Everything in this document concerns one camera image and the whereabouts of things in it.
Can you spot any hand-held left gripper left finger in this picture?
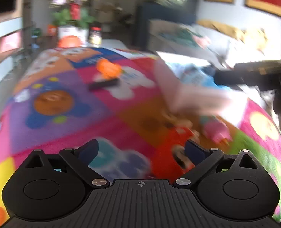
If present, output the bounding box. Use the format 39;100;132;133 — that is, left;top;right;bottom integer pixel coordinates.
20;140;110;188

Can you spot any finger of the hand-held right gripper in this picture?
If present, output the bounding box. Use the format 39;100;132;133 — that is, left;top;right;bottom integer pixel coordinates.
214;69;245;86

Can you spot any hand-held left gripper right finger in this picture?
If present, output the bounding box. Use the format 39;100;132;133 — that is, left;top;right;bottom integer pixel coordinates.
176;140;262;188

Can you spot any blue snack bag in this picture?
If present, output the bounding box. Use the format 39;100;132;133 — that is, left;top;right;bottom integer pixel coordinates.
180;65;218;87

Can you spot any pink cardboard box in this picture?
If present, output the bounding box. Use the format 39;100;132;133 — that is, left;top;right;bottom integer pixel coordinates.
153;51;249;125

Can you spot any pink and green toy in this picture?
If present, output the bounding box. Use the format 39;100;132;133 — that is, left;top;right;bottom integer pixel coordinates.
200;114;233;145

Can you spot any colourful play mat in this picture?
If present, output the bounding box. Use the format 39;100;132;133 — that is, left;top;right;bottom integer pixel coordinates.
0;46;281;228

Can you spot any pink garment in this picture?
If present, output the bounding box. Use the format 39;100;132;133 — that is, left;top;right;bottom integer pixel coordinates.
195;36;212;49

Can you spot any yellow cushion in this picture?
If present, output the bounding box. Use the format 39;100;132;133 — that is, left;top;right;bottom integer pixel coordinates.
197;20;246;40

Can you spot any green garment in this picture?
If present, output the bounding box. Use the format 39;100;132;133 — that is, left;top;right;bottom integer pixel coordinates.
168;29;203;48

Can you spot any black remote control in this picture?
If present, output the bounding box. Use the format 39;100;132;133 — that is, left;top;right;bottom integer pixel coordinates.
88;79;120;91

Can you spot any orange plastic toy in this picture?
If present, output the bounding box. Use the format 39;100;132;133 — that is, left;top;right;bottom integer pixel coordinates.
95;59;124;79

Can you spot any glass fish tank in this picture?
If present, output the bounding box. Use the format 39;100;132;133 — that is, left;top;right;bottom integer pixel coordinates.
138;0;201;51

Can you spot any orange pumpkin bucket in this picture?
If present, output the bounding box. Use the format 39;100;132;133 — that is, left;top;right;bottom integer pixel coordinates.
58;35;82;48

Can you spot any clear jar with red lid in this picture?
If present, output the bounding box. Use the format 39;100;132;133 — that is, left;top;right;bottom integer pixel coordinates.
89;27;103;46

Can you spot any pink paper gift bag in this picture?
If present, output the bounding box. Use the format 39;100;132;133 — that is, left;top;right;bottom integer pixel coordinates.
1;31;21;53

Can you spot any potted purple orchid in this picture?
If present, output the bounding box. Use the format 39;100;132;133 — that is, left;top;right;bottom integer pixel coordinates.
51;0;100;42

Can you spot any white TV cabinet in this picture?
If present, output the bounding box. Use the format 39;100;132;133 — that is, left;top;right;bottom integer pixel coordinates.
0;16;25;82

